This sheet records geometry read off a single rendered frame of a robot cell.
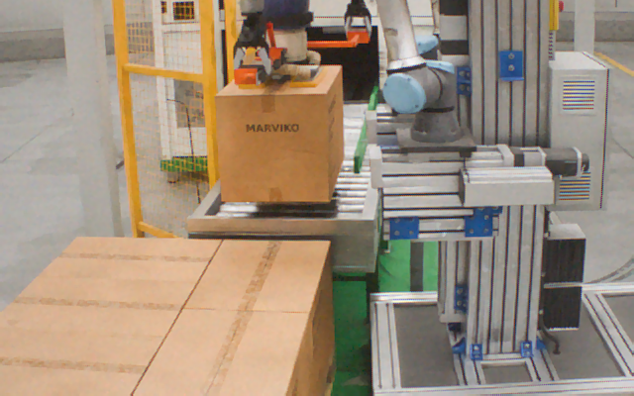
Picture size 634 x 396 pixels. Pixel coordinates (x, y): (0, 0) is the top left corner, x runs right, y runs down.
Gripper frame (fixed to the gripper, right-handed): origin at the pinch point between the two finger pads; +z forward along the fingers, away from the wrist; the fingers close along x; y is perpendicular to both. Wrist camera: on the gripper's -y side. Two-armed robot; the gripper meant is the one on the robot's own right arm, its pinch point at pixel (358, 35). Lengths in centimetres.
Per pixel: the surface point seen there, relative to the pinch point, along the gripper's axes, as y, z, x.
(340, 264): 58, 76, -4
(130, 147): -63, 64, -128
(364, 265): 58, 77, 4
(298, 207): 27, 65, -24
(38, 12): -776, 62, -527
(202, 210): 45, 60, -59
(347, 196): 9, 67, -6
